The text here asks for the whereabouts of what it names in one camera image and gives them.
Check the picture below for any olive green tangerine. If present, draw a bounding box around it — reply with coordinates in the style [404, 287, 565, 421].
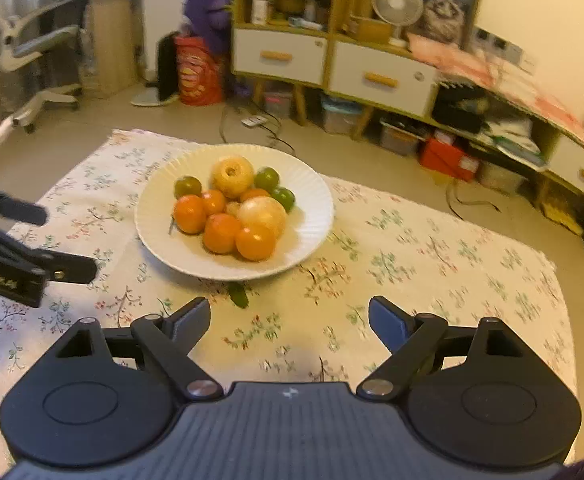
[174, 175, 203, 200]

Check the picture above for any black panel on white base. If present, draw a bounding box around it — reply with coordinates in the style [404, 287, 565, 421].
[131, 35, 180, 107]

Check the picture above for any purple plush toy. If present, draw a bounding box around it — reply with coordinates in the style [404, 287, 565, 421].
[181, 0, 235, 56]

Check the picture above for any red printed bag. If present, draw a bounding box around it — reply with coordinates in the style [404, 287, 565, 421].
[174, 35, 224, 107]

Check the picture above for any white desk fan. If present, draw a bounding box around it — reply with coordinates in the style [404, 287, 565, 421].
[372, 0, 424, 48]

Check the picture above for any mandarin orange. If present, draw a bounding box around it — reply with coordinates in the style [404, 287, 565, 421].
[173, 195, 207, 235]
[202, 213, 243, 255]

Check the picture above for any yellow apple brown stem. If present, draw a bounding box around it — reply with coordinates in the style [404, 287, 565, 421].
[210, 156, 255, 199]

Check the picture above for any framed cat picture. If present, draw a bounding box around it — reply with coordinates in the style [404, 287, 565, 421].
[413, 0, 483, 53]

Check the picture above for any low yellow white console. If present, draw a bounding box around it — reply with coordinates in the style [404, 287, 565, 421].
[429, 75, 584, 256]

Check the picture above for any large yellow grapefruit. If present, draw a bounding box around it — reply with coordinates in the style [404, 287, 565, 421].
[236, 196, 289, 241]

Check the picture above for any white plate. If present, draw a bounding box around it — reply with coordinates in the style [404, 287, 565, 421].
[134, 143, 335, 282]

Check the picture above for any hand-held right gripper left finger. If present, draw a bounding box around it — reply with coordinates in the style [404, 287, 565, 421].
[54, 296, 225, 402]

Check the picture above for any green leaf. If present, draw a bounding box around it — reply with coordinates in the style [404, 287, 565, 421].
[228, 282, 250, 309]

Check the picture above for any pink cloth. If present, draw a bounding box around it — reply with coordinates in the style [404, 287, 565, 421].
[407, 30, 584, 131]

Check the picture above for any red cardboard box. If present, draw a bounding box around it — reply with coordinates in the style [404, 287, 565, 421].
[419, 137, 480, 182]

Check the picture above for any light wooden desk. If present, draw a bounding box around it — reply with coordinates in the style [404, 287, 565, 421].
[2, 0, 145, 101]

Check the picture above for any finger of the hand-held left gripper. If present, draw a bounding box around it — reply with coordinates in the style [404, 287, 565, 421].
[0, 184, 48, 227]
[19, 249, 98, 285]

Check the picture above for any yellow white drawer cabinet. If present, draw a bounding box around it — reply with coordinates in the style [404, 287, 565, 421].
[231, 0, 440, 141]

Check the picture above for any floral tablecloth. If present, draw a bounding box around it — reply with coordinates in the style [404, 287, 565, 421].
[0, 128, 577, 480]

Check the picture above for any white office chair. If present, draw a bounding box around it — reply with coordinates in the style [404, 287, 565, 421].
[0, 0, 85, 133]

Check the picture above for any small clear storage box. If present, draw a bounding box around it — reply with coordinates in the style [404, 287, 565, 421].
[263, 91, 294, 120]

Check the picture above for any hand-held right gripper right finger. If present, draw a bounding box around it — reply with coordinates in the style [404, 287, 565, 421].
[356, 296, 522, 401]

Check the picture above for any clear storage box blue lid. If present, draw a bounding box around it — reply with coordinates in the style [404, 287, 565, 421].
[320, 97, 365, 136]

